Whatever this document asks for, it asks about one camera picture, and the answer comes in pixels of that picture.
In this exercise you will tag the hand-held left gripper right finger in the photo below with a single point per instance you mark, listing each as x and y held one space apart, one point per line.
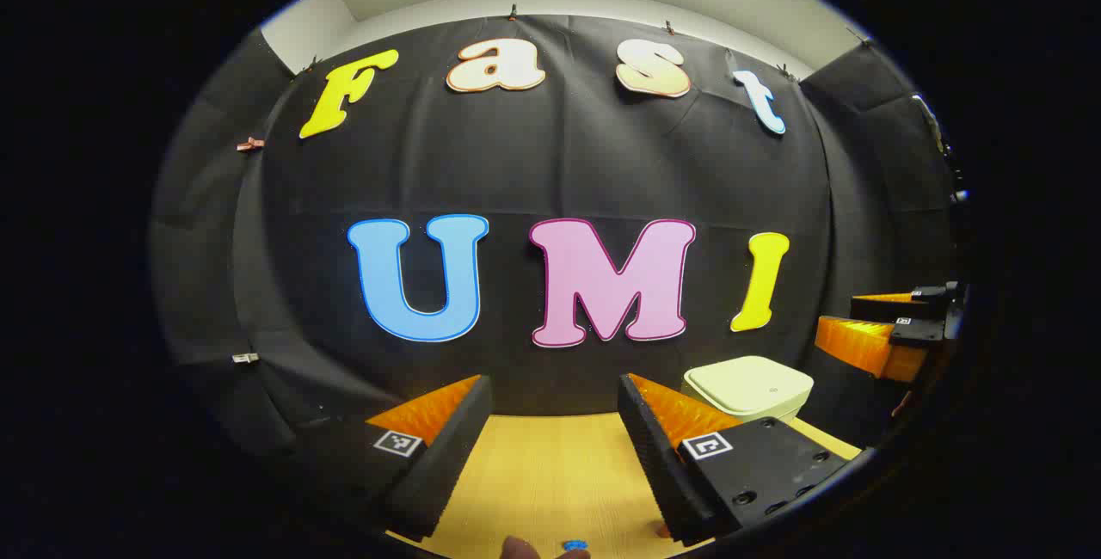
654 456

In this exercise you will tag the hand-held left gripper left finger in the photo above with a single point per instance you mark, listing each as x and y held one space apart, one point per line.
447 456

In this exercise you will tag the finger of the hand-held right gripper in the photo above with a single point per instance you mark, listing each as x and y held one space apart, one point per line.
886 310
864 346

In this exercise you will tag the pale green desktop garbage bin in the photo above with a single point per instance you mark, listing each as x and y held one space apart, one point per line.
748 387

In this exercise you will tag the blue paper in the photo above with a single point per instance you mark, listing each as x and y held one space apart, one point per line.
575 547

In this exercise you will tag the wooden desktop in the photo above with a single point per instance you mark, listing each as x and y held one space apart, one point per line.
550 473

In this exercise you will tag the black backdrop cloth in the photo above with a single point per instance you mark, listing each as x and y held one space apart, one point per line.
559 163

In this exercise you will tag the copper cloth clip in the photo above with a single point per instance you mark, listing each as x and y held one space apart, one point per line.
249 144

